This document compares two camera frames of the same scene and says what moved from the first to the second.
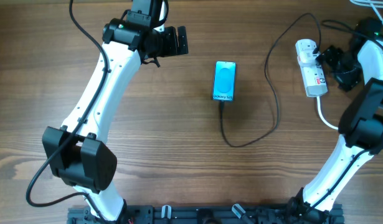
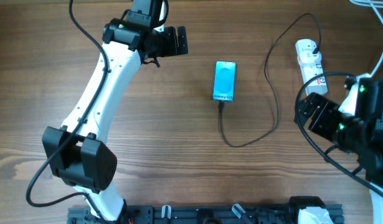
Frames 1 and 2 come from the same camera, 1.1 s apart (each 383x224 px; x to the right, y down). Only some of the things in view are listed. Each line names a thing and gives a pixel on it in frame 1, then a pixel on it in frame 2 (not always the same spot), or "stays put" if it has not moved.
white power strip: x=314 y=81 stays put
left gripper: x=171 y=49 stays put
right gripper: x=339 y=62 to x=313 y=112
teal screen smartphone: x=224 y=81 stays put
